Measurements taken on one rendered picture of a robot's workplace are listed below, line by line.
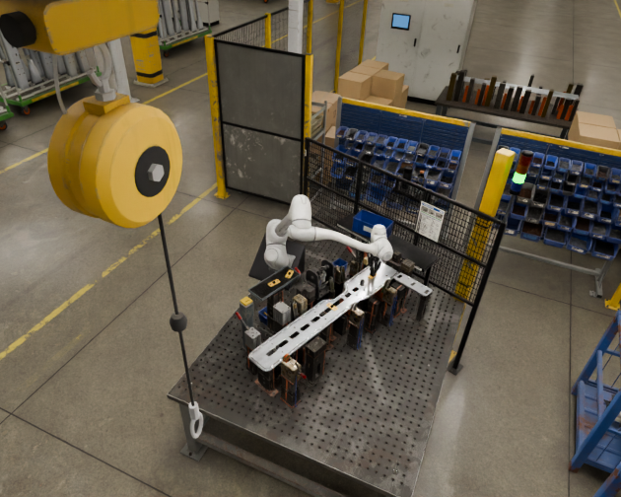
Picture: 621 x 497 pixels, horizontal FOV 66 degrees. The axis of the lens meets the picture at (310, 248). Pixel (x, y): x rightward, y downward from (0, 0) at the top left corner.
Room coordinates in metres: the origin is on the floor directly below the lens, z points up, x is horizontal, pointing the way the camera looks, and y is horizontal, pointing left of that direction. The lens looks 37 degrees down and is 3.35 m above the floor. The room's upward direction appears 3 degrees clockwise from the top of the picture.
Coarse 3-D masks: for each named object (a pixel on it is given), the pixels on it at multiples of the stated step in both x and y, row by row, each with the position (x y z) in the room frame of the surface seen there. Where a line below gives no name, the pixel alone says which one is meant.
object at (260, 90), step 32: (224, 64) 5.44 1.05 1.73; (256, 64) 5.27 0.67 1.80; (288, 64) 5.12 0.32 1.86; (224, 96) 5.45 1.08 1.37; (256, 96) 5.27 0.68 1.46; (288, 96) 5.12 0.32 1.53; (224, 128) 5.47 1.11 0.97; (256, 128) 5.29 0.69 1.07; (288, 128) 5.13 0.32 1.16; (224, 160) 5.47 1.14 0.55; (256, 160) 5.29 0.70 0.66; (288, 160) 5.13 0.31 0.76; (224, 192) 5.48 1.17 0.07; (256, 192) 5.32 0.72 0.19; (288, 192) 5.14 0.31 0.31
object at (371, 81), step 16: (368, 64) 8.12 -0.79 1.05; (384, 64) 8.16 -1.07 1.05; (352, 80) 7.27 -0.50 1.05; (368, 80) 7.43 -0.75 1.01; (384, 80) 7.46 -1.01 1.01; (400, 80) 7.57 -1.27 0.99; (352, 96) 7.25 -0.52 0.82; (368, 96) 7.49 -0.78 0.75; (384, 96) 7.44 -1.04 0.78; (400, 96) 7.69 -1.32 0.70
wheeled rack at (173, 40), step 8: (176, 0) 13.51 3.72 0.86; (192, 0) 13.32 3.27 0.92; (160, 8) 11.47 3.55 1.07; (208, 8) 13.16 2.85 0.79; (160, 16) 11.46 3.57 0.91; (208, 16) 13.15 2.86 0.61; (184, 32) 12.69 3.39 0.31; (200, 32) 12.90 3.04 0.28; (208, 32) 13.04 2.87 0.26; (160, 40) 11.79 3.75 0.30; (168, 40) 11.81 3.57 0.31; (176, 40) 11.96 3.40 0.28; (184, 40) 12.10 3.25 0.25; (160, 48) 11.49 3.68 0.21; (168, 48) 11.51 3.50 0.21
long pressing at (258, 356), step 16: (368, 272) 2.85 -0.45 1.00; (384, 272) 2.86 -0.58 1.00; (352, 288) 2.66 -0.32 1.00; (368, 288) 2.67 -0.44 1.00; (320, 304) 2.47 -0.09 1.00; (304, 320) 2.30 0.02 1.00; (320, 320) 2.31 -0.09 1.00; (272, 336) 2.14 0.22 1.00; (288, 336) 2.15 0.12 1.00; (304, 336) 2.16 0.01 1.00; (256, 352) 2.01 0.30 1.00; (288, 352) 2.02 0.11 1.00; (272, 368) 1.90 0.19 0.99
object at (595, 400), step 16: (608, 336) 2.57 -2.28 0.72; (608, 352) 2.57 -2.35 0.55; (592, 368) 2.56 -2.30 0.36; (576, 384) 2.60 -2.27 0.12; (592, 384) 2.56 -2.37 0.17; (592, 400) 2.40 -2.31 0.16; (608, 400) 2.41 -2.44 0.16; (592, 416) 2.26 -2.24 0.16; (608, 416) 1.90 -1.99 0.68; (592, 432) 1.92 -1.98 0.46; (608, 432) 2.12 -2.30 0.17; (576, 448) 1.98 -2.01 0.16; (592, 448) 1.88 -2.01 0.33; (608, 448) 1.99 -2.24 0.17; (576, 464) 1.89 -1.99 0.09; (592, 464) 1.86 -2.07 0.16; (608, 464) 1.84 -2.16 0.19
